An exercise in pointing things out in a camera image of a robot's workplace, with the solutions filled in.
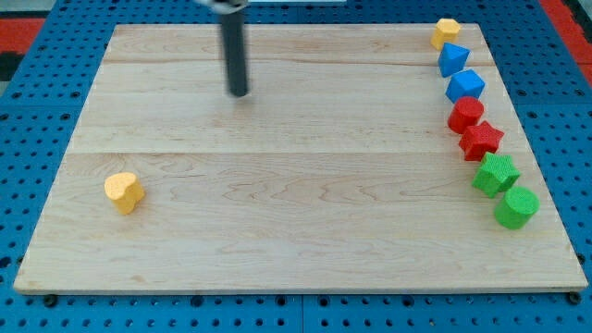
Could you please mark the silver rod mount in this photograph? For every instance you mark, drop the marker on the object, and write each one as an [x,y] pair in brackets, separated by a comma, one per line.
[224,6]

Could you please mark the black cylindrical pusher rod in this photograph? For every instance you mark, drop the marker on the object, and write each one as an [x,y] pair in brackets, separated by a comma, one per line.
[234,53]

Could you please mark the yellow heart block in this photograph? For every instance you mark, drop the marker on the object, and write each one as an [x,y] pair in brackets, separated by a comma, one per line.
[124,190]

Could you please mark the light wooden board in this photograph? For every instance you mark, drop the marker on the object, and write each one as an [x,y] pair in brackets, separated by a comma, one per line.
[336,174]

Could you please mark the yellow hexagon block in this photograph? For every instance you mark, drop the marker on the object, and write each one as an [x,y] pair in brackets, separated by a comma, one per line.
[446,30]

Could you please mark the blue triangle block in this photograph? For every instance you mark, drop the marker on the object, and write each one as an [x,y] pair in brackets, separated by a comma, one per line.
[452,59]

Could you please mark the blue cube block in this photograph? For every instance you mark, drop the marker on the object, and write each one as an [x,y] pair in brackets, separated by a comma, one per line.
[465,83]

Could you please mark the red cylinder block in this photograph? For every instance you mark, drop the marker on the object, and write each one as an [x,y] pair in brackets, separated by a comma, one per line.
[466,112]

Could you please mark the red star block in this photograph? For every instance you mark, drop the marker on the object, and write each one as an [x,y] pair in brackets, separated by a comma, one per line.
[477,140]

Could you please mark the green star block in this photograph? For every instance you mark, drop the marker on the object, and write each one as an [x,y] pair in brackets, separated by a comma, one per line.
[496,173]

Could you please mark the green cylinder block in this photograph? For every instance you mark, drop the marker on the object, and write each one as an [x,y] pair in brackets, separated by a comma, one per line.
[516,207]

